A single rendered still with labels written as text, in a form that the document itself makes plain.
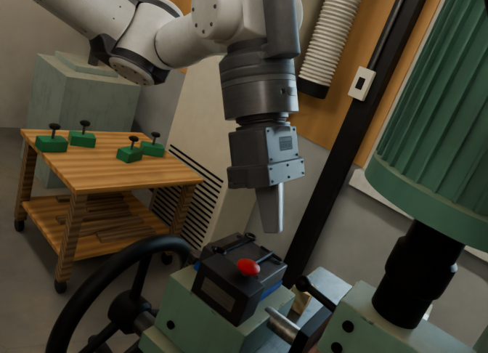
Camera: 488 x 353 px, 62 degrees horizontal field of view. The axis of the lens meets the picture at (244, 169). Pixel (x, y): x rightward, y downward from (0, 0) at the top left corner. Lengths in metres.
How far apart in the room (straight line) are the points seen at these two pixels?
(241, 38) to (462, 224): 0.29
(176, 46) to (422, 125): 0.37
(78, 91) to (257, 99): 2.14
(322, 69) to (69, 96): 1.42
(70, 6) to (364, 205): 1.57
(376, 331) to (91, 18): 0.57
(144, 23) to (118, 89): 1.97
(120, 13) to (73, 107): 1.90
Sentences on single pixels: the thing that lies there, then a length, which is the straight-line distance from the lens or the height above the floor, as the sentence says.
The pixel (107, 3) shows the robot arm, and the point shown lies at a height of 1.25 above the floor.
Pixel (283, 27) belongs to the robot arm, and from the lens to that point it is 0.45.
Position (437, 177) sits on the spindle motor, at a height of 1.24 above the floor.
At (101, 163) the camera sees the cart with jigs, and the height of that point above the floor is 0.53.
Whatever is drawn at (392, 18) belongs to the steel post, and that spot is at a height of 1.48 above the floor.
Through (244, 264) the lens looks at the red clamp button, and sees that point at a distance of 0.53.
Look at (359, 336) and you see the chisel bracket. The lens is 0.47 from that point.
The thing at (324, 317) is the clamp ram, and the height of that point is 0.99.
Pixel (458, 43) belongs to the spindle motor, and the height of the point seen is 1.34.
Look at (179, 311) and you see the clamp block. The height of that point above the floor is 0.92.
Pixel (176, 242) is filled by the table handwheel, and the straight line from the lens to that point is 0.69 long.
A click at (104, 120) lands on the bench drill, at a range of 2.69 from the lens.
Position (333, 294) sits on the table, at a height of 0.90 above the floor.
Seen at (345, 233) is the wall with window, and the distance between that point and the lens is 2.04.
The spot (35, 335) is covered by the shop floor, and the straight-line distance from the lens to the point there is 1.82.
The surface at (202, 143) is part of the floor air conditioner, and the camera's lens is 2.13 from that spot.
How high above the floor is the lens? 1.30
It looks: 19 degrees down
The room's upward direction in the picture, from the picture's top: 20 degrees clockwise
